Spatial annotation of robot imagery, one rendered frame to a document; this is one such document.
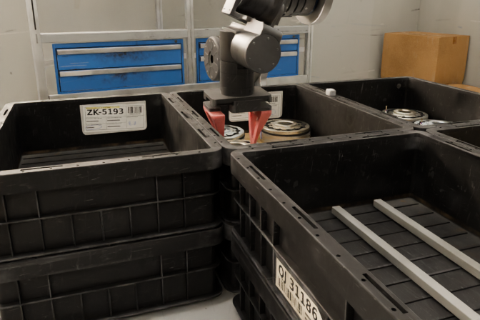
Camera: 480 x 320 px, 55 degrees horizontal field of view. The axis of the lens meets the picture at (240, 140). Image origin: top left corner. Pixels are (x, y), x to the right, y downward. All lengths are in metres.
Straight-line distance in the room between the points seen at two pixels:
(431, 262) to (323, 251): 0.23
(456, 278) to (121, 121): 0.66
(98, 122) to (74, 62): 1.74
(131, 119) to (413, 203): 0.55
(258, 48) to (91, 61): 2.06
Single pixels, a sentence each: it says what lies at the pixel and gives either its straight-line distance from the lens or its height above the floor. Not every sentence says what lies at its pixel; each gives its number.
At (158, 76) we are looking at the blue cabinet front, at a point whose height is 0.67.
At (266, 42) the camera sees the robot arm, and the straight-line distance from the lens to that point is 0.67.
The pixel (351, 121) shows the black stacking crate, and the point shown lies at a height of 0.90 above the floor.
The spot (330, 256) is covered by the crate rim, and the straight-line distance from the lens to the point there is 0.37.
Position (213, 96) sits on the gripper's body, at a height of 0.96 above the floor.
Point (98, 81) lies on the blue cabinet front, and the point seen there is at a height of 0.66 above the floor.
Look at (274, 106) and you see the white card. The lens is 1.02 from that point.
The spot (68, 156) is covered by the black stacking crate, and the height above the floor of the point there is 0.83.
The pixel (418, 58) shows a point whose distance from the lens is 4.35.
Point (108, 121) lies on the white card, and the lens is 0.94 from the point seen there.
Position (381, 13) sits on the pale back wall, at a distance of 4.66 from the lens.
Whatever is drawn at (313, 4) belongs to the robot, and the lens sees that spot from 1.43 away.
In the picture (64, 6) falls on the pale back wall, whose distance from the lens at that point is 3.50.
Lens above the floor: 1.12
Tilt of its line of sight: 17 degrees down
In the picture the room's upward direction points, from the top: straight up
